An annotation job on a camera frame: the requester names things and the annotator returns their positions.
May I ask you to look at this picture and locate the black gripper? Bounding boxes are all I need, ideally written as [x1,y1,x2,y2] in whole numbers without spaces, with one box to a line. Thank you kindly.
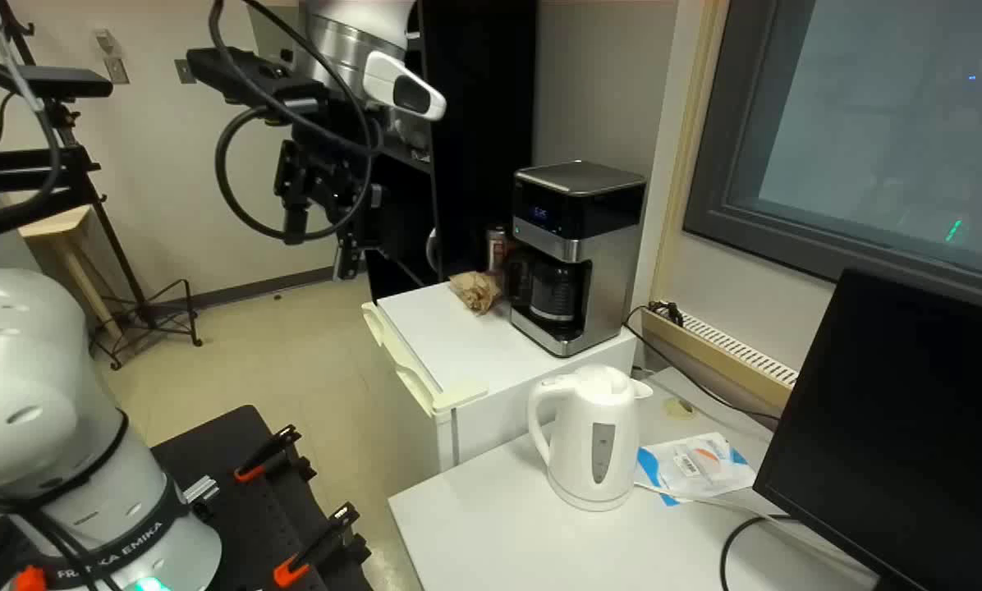
[272,138,384,283]

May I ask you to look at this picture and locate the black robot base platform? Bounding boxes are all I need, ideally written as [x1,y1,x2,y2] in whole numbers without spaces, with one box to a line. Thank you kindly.
[0,401,375,591]

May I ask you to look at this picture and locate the black silver coffeemaker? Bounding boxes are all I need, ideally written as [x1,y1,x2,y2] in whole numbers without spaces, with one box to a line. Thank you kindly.
[505,156,650,362]

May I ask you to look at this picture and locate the brown crumpled paper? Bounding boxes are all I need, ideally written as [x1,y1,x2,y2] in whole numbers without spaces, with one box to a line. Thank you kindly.
[447,270,505,317]

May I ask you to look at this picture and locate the small brown bottle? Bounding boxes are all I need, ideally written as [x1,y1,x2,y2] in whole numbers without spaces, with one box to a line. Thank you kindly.
[483,224,515,280]

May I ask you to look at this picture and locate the white mini fridge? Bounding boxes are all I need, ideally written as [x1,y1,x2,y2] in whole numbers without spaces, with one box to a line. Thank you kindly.
[359,280,642,475]

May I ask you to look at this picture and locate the black tall cabinet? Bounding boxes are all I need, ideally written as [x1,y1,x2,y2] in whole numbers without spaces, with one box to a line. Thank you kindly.
[342,0,542,304]

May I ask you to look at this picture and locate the orange black clamp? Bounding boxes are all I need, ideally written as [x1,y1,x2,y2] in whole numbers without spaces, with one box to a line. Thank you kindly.
[230,419,306,488]
[268,500,366,591]

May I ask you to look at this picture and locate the black tripod stand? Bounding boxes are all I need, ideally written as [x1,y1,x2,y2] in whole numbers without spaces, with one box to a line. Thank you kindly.
[0,0,206,371]

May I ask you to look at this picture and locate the wooden stool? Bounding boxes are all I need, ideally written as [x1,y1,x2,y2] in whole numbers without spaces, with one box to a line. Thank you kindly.
[17,205,123,345]

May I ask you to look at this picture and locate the white electric kettle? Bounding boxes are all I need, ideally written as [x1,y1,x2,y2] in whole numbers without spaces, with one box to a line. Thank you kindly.
[525,366,658,514]

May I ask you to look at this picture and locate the blue white packet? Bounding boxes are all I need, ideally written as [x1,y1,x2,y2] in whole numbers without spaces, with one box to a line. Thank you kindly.
[630,430,758,508]

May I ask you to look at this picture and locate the black computer monitor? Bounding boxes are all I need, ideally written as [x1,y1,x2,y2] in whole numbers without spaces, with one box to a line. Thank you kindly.
[752,266,982,591]

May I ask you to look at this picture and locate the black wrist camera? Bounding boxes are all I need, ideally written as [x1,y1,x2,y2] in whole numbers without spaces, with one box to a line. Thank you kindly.
[183,43,333,116]

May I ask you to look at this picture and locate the black camera on tripod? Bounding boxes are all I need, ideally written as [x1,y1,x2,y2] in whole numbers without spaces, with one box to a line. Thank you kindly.
[0,58,120,104]

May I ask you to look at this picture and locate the black power cable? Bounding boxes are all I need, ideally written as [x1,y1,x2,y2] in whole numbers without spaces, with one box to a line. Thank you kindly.
[618,300,785,419]

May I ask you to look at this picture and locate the dark window frame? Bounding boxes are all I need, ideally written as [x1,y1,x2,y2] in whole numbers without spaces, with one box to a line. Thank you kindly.
[679,0,982,316]

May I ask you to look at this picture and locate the black monitor cable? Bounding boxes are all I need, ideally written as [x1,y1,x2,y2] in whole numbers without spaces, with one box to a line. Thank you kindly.
[717,513,800,591]

